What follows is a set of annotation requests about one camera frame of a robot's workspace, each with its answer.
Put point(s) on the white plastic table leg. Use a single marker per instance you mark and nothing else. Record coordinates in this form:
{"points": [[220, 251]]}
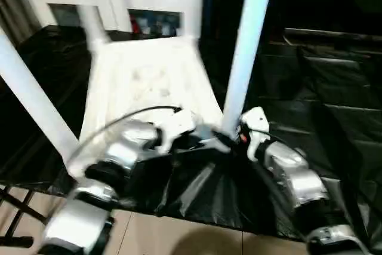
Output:
{"points": [[30, 87], [191, 7], [247, 43], [94, 25]]}

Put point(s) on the long black rail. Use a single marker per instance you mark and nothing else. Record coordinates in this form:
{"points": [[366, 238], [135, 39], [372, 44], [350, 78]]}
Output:
{"points": [[328, 35]]}

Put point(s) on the white plastic table top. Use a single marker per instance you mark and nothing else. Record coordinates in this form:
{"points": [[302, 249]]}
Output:
{"points": [[143, 73]]}

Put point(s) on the black plastic mat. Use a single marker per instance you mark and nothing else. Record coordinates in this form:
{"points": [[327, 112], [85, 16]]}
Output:
{"points": [[313, 87]]}

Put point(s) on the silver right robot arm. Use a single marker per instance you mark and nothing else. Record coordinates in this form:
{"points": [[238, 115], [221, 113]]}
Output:
{"points": [[298, 177]]}

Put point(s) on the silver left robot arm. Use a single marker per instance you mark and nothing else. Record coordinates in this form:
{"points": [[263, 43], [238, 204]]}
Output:
{"points": [[134, 135]]}

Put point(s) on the red item behind glass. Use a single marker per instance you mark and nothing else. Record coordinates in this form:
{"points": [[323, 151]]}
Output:
{"points": [[135, 25]]}

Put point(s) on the black metal frame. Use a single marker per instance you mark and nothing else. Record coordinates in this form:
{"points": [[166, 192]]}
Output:
{"points": [[30, 210]]}

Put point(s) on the beige curtain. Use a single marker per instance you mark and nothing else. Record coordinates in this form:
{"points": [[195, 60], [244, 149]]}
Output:
{"points": [[15, 7]]}

